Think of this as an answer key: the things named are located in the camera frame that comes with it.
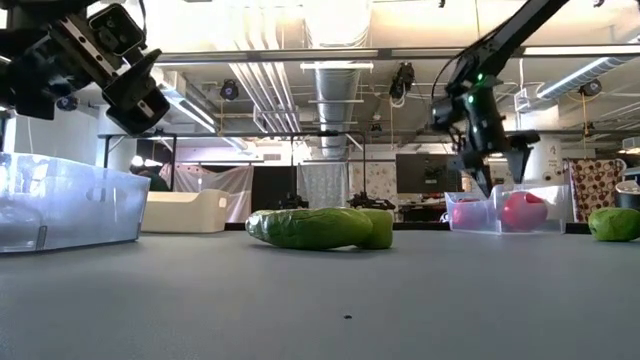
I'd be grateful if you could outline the black monitor screen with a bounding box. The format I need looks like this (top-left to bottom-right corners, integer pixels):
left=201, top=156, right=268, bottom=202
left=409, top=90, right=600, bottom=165
left=394, top=152, right=465, bottom=195

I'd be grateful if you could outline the white curtain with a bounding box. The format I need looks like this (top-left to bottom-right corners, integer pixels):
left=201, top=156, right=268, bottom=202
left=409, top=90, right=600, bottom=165
left=159, top=163, right=255, bottom=224

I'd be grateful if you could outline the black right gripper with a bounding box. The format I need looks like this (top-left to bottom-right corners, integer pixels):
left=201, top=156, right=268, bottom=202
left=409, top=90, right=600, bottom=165
left=446, top=129, right=542, bottom=199

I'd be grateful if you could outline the green toy cucumber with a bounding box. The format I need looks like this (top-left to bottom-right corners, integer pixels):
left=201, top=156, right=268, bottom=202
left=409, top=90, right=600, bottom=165
left=244, top=206, right=375, bottom=251

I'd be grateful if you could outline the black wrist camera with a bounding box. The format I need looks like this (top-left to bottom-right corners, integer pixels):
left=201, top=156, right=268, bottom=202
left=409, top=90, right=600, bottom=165
left=88, top=3, right=147, bottom=57

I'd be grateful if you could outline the black hanging camera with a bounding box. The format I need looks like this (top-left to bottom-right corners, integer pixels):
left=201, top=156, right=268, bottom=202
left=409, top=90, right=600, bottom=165
left=388, top=61, right=416, bottom=101

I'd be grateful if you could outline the silver ventilation duct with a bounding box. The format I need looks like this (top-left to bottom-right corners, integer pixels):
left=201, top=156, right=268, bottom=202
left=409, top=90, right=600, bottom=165
left=299, top=60, right=375, bottom=162

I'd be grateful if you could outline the black overhead frame beam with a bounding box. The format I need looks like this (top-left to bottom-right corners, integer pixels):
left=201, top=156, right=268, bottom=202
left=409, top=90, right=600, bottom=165
left=152, top=43, right=640, bottom=65

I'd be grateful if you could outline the red toy tomato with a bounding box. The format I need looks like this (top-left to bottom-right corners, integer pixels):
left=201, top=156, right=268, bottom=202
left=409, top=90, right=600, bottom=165
left=500, top=190, right=549, bottom=233
left=451, top=197, right=494, bottom=230

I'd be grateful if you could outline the white tank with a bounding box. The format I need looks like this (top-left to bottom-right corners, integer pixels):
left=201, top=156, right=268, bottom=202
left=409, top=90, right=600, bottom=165
left=522, top=133, right=567, bottom=187

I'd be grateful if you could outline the white plastic bin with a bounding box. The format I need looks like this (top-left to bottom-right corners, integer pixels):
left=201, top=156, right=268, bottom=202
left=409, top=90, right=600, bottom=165
left=141, top=188, right=231, bottom=235

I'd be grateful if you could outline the polka dot curtain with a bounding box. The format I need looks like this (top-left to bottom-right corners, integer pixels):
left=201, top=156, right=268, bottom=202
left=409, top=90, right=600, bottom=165
left=568, top=157, right=628, bottom=224

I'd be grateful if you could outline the clear plastic bin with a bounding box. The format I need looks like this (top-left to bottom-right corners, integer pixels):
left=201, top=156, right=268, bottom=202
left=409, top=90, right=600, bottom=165
left=443, top=183, right=572, bottom=236
left=0, top=151, right=152, bottom=255

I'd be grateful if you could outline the person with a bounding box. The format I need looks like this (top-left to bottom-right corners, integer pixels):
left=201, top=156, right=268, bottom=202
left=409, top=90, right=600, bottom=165
left=128, top=163, right=171, bottom=193

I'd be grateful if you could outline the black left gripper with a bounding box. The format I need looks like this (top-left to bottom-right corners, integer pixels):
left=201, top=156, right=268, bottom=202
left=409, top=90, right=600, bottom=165
left=0, top=9, right=172, bottom=137

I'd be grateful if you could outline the green toy lime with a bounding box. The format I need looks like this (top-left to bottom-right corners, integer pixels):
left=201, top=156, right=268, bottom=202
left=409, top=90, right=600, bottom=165
left=357, top=207, right=395, bottom=251
left=587, top=206, right=640, bottom=243

